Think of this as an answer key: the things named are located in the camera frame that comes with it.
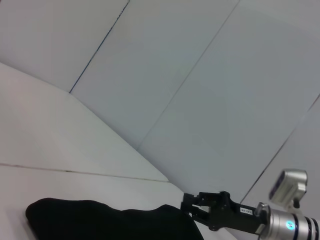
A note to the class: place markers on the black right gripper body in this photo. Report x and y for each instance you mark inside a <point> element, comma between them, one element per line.
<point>232,215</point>

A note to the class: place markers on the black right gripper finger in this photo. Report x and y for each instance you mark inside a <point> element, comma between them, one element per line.
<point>191,198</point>
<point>197,216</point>

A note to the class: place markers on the black shirt with FREE print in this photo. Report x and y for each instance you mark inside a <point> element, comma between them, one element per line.
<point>112,222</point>

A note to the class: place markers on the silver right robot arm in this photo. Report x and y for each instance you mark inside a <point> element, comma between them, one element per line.
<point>292,225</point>

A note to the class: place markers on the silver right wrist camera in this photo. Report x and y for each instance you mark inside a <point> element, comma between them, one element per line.
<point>290,186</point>

